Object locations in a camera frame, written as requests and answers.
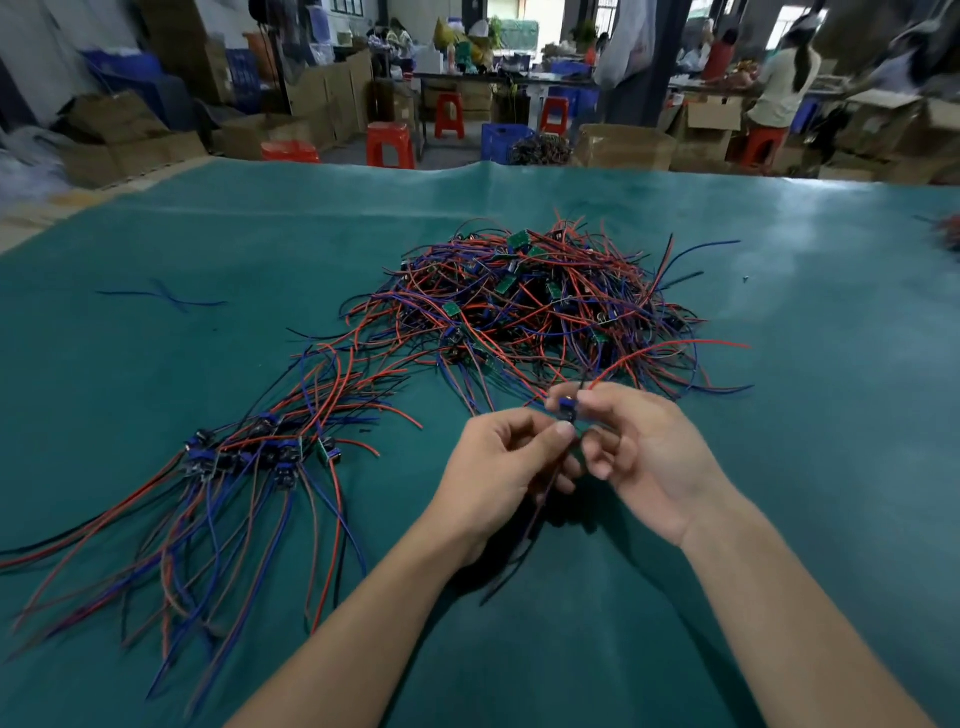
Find person's right forearm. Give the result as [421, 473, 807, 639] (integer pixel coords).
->
[677, 486, 940, 728]

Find person's left hand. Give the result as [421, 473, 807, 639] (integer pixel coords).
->
[427, 408, 584, 569]

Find hanging white plastic bag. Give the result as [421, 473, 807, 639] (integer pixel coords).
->
[591, 0, 659, 91]

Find blue plastic crate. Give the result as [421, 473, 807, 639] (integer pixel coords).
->
[480, 123, 536, 165]

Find tall brown cardboard box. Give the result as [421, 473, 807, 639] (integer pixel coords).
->
[284, 49, 376, 149]

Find red wire heap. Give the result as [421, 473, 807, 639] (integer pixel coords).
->
[915, 213, 960, 255]

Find stack of blue crates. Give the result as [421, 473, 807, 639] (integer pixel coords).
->
[81, 48, 168, 100]

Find basket of dark wires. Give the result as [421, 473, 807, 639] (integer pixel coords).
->
[508, 132, 576, 168]

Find small wired circuit module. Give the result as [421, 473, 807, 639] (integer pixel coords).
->
[480, 339, 753, 607]

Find cluttered work table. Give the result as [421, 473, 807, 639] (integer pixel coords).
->
[411, 69, 603, 130]

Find person's left forearm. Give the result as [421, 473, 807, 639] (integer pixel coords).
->
[225, 517, 485, 728]

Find loose blue wire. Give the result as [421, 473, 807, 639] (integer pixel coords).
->
[96, 279, 228, 314]

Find person's right hand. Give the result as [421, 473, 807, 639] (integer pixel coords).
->
[546, 381, 734, 549]

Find green table cover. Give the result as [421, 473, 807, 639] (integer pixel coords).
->
[0, 157, 960, 728]

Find tangled pile of wired boards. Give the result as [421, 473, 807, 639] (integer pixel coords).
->
[288, 212, 755, 418]

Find sorted bundle of wired boards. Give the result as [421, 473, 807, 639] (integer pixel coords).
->
[0, 351, 426, 723]

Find open cardboard box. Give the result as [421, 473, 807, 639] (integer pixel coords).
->
[685, 94, 745, 133]

